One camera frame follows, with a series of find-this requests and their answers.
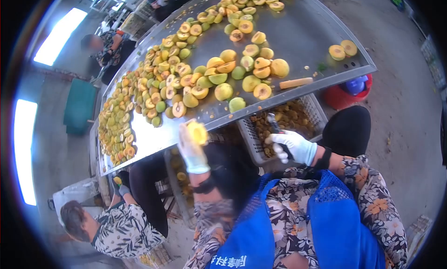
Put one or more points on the person's right hand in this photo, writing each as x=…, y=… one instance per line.
x=300, y=148

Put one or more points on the person's left hand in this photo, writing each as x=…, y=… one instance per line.
x=194, y=157

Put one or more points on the person's right fingers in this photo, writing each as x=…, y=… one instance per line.
x=279, y=139

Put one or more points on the person's left fingers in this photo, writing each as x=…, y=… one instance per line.
x=184, y=138

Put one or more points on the yellow peach half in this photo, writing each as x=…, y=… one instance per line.
x=198, y=132
x=337, y=52
x=349, y=48

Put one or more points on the heap of peach pits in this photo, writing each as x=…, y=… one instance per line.
x=293, y=117

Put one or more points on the white plastic crate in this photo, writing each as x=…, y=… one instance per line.
x=249, y=139

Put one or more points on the grey plastic crate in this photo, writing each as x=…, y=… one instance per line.
x=180, y=180

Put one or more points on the black wrist band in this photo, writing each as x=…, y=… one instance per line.
x=324, y=158
x=204, y=188

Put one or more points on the person's legs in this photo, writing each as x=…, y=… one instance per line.
x=345, y=129

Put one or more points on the pile of halved peaches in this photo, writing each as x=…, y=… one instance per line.
x=167, y=70

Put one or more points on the red plastic basin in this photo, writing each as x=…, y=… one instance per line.
x=337, y=97

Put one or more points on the person's body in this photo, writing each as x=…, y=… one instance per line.
x=335, y=216

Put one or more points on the green stool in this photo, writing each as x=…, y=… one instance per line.
x=80, y=104

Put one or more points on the steel sorting table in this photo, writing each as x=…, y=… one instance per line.
x=300, y=28

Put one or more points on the stack of plastic crates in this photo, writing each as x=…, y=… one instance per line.
x=138, y=21

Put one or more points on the bright window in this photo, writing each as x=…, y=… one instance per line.
x=25, y=150
x=59, y=36

